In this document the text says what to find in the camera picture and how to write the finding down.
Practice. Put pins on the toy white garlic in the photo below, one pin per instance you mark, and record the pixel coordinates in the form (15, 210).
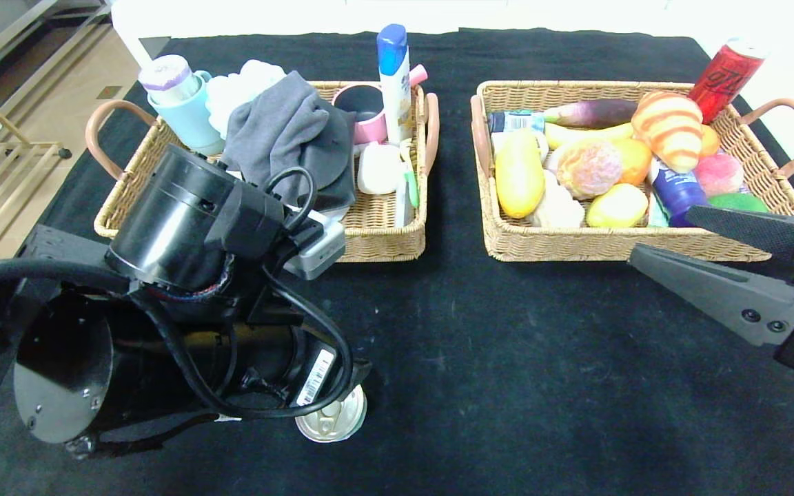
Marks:
(557, 205)

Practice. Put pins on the red soda can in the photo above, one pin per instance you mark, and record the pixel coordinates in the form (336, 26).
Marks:
(728, 76)

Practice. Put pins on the gray towel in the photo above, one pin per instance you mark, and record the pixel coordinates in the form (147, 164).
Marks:
(280, 131)

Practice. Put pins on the blue barcode snack packet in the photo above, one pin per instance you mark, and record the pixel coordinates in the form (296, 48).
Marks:
(517, 122)

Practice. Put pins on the teal plastic cup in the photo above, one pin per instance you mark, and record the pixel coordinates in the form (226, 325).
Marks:
(191, 122)

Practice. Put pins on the toy pink peach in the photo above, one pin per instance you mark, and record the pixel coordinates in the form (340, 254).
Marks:
(717, 176)

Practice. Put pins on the toy yellow papaya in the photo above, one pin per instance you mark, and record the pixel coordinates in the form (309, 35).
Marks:
(517, 174)

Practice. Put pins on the light blue bath pouf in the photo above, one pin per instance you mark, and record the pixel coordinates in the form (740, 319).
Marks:
(231, 93)

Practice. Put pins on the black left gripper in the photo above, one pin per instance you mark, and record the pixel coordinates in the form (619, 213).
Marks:
(317, 377)

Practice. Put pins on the white drink bottle blue cap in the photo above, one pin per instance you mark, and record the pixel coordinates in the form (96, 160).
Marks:
(676, 193)

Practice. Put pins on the toy cream puff bun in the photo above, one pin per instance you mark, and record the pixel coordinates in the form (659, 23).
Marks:
(590, 169)

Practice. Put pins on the gold metal rack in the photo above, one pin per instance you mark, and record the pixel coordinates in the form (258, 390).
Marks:
(38, 145)

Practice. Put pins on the white shampoo bottle blue cap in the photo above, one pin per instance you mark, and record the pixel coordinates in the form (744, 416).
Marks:
(397, 102)

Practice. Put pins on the toy purple eggplant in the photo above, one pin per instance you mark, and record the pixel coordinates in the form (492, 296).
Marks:
(597, 112)

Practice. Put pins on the white soap box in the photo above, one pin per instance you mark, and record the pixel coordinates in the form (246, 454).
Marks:
(378, 169)

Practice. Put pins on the black tablecloth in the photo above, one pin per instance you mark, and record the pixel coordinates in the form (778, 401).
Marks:
(507, 413)

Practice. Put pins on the white comb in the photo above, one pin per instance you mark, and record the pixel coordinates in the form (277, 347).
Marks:
(402, 210)

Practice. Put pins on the toy croissant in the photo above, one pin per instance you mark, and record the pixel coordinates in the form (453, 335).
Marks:
(669, 131)

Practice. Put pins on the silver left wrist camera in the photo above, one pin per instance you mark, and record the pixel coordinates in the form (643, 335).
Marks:
(324, 248)

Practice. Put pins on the pink mug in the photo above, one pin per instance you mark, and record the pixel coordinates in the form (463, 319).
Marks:
(371, 133)

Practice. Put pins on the toy yellow banana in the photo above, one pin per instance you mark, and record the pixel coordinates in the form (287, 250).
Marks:
(576, 135)

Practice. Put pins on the green snack packet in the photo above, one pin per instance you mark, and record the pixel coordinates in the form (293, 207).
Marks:
(656, 217)

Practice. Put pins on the purple lidded jar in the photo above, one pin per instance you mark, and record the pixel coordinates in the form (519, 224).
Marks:
(166, 74)

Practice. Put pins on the rectangular wicker basket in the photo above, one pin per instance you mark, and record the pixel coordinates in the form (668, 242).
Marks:
(383, 234)
(576, 244)

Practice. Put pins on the black glasses case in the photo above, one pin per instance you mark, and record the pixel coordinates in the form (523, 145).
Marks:
(338, 172)

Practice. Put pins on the large toy orange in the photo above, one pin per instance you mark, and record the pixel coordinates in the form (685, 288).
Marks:
(637, 162)

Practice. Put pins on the small toy orange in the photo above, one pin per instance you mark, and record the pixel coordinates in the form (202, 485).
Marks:
(709, 141)

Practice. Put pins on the pull tab tin can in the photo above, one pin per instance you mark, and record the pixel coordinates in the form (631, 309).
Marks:
(335, 424)

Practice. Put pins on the toy green lime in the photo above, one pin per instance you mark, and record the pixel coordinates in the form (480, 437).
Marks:
(738, 202)

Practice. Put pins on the toy yellow lemon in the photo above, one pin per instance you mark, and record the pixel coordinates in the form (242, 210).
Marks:
(614, 207)

